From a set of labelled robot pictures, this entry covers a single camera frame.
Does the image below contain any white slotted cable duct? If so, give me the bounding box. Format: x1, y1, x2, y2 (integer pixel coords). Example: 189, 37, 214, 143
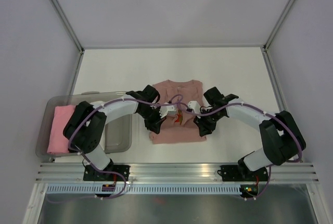
47, 183, 257, 195

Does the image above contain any right aluminium frame post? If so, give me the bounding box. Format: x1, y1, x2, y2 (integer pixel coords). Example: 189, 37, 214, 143
262, 0, 297, 52

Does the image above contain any aluminium front rail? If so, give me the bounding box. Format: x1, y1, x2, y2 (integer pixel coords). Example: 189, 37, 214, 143
35, 163, 319, 184

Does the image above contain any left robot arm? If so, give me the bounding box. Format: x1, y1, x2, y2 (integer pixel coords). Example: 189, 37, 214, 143
63, 85, 166, 180

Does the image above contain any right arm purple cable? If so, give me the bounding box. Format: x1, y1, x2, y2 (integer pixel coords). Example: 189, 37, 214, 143
176, 101, 304, 201

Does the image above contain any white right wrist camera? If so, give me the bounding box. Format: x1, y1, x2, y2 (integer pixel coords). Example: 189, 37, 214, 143
187, 101, 201, 114

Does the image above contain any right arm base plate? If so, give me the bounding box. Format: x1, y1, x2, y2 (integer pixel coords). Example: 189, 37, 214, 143
217, 165, 268, 182

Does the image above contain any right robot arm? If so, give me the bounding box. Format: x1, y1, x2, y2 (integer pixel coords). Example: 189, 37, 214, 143
187, 87, 306, 180

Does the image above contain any grey plastic bin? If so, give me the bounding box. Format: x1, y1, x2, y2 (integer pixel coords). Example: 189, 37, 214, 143
35, 91, 132, 161

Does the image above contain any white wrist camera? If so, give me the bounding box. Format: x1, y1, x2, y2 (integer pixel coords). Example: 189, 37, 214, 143
187, 101, 201, 114
159, 104, 178, 118

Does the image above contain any pink rolled t-shirt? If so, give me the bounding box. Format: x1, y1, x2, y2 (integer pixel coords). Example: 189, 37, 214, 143
47, 105, 75, 154

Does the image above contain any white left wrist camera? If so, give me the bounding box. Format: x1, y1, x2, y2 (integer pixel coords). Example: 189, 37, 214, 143
159, 104, 178, 118

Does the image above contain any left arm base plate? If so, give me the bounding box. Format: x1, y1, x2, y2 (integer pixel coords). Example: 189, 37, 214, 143
83, 165, 130, 182

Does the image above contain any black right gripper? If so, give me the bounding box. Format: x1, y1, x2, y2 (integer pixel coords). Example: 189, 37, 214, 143
193, 108, 224, 136

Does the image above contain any dusty pink t-shirt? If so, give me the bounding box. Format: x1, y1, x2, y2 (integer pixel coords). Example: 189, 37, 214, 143
149, 80, 206, 144

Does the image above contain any left aluminium frame post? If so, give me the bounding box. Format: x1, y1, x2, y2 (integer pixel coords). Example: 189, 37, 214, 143
49, 0, 84, 54

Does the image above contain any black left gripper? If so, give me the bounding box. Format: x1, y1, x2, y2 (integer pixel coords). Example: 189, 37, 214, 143
138, 106, 167, 134

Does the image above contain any aluminium frame post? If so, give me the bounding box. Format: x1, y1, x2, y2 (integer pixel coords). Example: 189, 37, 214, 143
49, 0, 84, 54
262, 0, 297, 52

